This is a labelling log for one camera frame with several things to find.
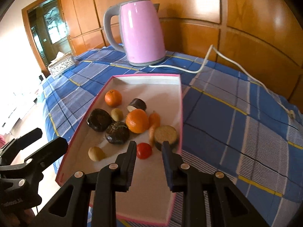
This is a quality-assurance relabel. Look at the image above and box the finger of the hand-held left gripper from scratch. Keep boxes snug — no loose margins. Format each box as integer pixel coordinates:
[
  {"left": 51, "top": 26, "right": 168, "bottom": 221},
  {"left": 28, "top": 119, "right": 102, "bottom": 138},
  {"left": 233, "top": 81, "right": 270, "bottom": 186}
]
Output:
[
  {"left": 24, "top": 137, "right": 69, "bottom": 182},
  {"left": 0, "top": 128, "right": 42, "bottom": 166}
]

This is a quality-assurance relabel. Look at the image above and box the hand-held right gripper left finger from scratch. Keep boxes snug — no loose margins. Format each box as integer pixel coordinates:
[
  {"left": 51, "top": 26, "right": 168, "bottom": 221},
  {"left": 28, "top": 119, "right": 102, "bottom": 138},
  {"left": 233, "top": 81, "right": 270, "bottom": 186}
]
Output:
[{"left": 40, "top": 141, "right": 137, "bottom": 227}]

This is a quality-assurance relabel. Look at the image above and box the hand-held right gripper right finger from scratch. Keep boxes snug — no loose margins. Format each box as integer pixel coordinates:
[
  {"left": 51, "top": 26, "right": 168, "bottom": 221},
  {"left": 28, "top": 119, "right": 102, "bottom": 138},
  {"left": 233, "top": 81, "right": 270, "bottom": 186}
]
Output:
[{"left": 162, "top": 141, "right": 268, "bottom": 227}]

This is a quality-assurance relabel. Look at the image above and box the red tomato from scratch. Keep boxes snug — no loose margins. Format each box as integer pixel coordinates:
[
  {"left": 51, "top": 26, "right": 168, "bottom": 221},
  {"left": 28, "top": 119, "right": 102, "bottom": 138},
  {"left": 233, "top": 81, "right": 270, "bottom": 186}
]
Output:
[{"left": 137, "top": 142, "right": 152, "bottom": 159}]

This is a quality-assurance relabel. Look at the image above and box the carrot piece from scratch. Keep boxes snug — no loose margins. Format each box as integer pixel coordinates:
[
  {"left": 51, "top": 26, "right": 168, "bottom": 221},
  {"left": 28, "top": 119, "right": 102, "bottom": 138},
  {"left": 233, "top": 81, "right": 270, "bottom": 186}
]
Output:
[
  {"left": 148, "top": 125, "right": 157, "bottom": 147},
  {"left": 148, "top": 111, "right": 161, "bottom": 128}
]

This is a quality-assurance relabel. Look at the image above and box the large orange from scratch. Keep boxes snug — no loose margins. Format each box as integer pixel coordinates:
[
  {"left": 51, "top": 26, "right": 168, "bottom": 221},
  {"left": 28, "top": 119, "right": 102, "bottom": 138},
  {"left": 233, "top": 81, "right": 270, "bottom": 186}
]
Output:
[{"left": 125, "top": 109, "right": 149, "bottom": 134}]

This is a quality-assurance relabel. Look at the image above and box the eggplant piece with white end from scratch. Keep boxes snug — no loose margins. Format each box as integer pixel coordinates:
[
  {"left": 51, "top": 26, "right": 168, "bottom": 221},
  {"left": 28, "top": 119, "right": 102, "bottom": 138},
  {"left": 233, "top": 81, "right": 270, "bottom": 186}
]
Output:
[{"left": 127, "top": 98, "right": 147, "bottom": 113}]

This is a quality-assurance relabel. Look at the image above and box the small orange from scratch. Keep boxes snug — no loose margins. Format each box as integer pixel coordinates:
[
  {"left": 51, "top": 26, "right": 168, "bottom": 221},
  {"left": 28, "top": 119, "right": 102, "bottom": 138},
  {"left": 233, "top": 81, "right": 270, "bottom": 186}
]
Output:
[{"left": 105, "top": 89, "right": 123, "bottom": 107}]

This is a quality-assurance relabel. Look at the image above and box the pink-edged white tray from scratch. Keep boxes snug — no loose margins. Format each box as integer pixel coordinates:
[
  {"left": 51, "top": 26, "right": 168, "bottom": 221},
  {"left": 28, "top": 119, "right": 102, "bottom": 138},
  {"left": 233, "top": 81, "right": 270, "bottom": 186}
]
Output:
[{"left": 55, "top": 74, "right": 184, "bottom": 226}]

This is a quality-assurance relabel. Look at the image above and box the blue plaid tablecloth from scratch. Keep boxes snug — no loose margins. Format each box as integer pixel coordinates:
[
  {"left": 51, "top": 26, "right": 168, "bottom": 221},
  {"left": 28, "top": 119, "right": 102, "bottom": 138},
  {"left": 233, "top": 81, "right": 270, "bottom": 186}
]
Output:
[{"left": 43, "top": 45, "right": 303, "bottom": 227}]

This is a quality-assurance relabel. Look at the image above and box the silver patterned tissue box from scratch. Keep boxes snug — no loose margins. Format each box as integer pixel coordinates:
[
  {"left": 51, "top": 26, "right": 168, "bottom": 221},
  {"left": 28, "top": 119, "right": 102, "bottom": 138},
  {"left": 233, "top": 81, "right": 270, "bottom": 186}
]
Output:
[{"left": 48, "top": 51, "right": 78, "bottom": 79}]

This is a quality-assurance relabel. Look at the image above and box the wooden glass door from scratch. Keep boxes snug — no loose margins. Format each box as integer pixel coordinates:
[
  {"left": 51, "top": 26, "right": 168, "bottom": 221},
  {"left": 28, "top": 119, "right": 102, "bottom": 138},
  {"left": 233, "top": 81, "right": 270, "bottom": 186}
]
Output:
[{"left": 22, "top": 0, "right": 71, "bottom": 76}]

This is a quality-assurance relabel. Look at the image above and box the pink electric kettle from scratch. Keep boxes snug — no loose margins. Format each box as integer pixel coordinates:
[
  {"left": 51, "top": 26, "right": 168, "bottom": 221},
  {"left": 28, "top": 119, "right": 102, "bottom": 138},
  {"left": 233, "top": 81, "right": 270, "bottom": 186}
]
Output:
[{"left": 104, "top": 0, "right": 166, "bottom": 67}]

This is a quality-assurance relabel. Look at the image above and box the white power cord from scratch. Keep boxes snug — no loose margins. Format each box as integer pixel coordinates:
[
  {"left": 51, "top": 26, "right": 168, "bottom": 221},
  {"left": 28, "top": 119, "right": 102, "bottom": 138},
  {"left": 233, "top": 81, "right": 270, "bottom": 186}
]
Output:
[{"left": 149, "top": 44, "right": 295, "bottom": 119}]

